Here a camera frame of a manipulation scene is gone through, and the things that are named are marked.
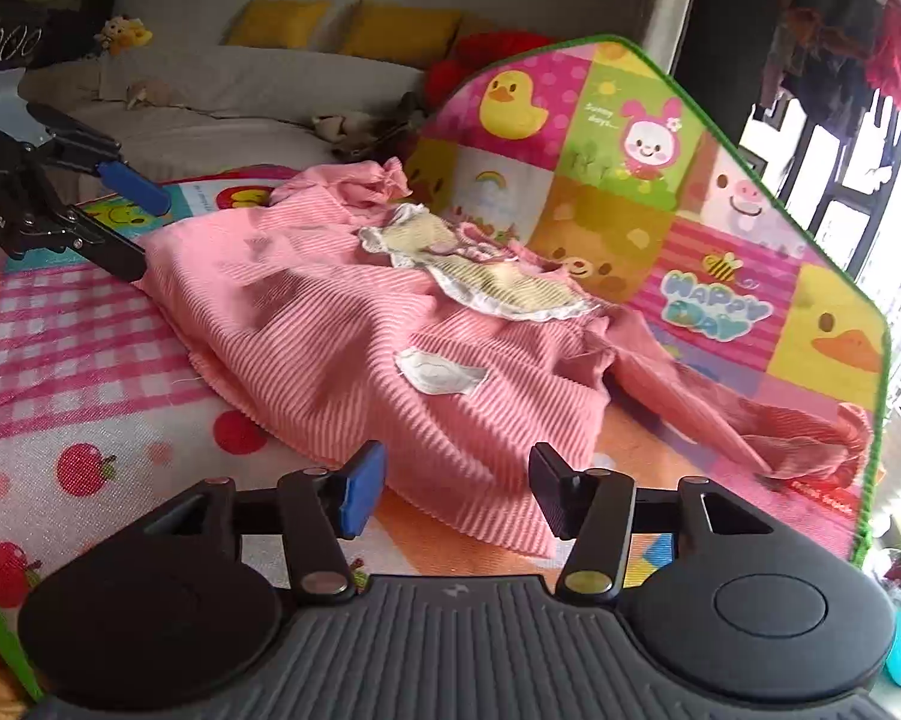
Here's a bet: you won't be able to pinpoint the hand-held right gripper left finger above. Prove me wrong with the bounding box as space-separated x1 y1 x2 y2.
145 441 388 605

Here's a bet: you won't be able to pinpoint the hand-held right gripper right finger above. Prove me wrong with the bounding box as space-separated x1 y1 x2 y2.
529 442 777 605

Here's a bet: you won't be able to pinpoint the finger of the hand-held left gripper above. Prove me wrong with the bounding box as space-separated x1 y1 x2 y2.
26 102 173 216
64 208 149 284

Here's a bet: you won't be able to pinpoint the pink striped dress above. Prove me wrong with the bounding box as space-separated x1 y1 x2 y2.
134 157 872 560

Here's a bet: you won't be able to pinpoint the dark hanging clothes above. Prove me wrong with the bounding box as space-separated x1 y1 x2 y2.
756 0 881 125

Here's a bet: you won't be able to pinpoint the small beige plush toy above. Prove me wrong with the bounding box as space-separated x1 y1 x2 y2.
124 79 191 110

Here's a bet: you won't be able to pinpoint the grey sofa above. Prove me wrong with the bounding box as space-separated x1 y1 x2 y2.
19 43 452 188

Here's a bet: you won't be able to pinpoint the yellow stuffed toy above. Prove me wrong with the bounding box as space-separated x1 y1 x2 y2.
94 13 154 56

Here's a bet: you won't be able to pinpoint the grey plush toy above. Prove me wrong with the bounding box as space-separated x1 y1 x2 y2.
311 111 382 144

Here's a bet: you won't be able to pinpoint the yellow cushion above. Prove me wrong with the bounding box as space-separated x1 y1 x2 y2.
338 0 464 68
224 0 333 50

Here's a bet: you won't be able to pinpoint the dark cloth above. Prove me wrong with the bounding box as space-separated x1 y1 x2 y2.
374 92 423 160

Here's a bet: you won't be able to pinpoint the colourful cartoon play mat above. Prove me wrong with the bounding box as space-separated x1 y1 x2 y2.
0 34 894 700

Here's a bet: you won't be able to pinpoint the red plush toy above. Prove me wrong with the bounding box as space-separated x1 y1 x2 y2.
422 30 558 112

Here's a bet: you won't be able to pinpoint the red hanging garment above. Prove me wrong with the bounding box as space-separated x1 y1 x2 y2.
865 0 901 111

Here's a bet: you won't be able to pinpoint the thin dark cable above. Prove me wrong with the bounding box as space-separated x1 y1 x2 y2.
190 106 318 130

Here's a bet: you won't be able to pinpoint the black window frame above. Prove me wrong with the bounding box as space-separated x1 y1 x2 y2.
739 86 901 410

